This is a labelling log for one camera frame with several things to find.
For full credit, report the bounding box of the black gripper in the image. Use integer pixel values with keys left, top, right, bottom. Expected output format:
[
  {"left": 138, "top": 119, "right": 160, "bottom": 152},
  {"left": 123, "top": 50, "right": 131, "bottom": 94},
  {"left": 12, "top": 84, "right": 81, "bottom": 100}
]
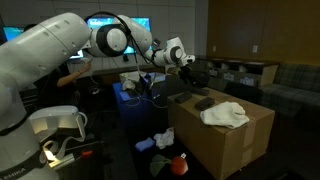
[{"left": 178, "top": 66, "right": 209, "bottom": 87}]

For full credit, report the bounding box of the dark eraser block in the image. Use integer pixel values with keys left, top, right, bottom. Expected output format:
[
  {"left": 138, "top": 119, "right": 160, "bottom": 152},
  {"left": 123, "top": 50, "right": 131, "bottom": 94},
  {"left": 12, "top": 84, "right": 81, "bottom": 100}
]
[{"left": 189, "top": 87, "right": 209, "bottom": 96}]

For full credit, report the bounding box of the white cloth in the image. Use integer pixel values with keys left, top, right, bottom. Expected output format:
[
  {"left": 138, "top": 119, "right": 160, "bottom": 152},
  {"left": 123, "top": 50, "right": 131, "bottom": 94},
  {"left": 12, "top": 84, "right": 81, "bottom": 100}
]
[{"left": 200, "top": 101, "right": 249, "bottom": 129}]

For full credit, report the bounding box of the white plastic bag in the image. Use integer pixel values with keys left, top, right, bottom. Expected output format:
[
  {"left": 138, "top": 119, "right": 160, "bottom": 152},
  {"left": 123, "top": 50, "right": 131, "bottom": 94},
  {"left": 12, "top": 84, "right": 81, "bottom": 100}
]
[{"left": 153, "top": 127, "right": 174, "bottom": 149}]

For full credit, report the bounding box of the red plush ball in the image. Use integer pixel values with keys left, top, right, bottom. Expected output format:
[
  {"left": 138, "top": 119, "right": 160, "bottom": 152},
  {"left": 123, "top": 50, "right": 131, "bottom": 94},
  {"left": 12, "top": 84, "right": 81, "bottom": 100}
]
[{"left": 170, "top": 156, "right": 188, "bottom": 176}]

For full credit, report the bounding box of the green plush leaf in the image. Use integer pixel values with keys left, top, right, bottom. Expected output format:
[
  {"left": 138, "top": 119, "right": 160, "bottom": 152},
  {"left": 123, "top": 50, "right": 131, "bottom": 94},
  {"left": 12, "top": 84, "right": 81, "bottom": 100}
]
[{"left": 149, "top": 154, "right": 171, "bottom": 177}]

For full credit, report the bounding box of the blue sponge cloth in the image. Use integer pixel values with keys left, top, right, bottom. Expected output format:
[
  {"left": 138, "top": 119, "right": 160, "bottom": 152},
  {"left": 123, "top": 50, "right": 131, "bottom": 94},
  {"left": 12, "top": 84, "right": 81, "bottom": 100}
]
[{"left": 135, "top": 137, "right": 155, "bottom": 152}]

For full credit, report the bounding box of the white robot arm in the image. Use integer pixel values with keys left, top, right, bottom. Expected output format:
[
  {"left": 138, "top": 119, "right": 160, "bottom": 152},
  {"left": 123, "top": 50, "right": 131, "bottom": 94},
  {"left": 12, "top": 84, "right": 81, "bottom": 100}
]
[{"left": 0, "top": 12, "right": 195, "bottom": 180}]

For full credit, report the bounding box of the cardboard box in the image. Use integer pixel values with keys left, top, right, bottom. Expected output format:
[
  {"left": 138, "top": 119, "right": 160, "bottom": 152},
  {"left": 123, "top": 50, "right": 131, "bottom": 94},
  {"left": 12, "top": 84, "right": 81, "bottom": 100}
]
[{"left": 167, "top": 88, "right": 275, "bottom": 180}]

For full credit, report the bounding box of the wooden sideboard cabinet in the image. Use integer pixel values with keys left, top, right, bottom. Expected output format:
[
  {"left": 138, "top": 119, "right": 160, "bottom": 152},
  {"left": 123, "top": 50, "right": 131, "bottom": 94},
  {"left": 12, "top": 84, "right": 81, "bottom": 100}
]
[{"left": 196, "top": 56, "right": 280, "bottom": 87}]

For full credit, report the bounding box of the green plaid sofa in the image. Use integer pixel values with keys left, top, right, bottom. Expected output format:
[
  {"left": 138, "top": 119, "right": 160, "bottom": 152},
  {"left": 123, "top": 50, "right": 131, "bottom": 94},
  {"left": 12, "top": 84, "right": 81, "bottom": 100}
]
[{"left": 261, "top": 63, "right": 320, "bottom": 117}]

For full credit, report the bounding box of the seated person operator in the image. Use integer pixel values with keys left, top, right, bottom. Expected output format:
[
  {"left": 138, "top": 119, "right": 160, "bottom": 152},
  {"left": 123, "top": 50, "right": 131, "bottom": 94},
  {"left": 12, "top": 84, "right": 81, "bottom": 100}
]
[{"left": 34, "top": 62, "right": 91, "bottom": 108}]

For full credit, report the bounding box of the white VR headset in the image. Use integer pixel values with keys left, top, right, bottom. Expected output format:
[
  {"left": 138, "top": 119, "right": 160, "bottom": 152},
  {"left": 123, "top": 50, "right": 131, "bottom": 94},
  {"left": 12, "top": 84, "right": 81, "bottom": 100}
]
[{"left": 28, "top": 105, "right": 88, "bottom": 142}]

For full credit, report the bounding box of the wall monitor screen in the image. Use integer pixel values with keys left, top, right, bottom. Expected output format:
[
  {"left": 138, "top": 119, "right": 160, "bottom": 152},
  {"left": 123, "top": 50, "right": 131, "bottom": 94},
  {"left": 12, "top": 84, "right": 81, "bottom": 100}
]
[{"left": 86, "top": 15, "right": 152, "bottom": 57}]

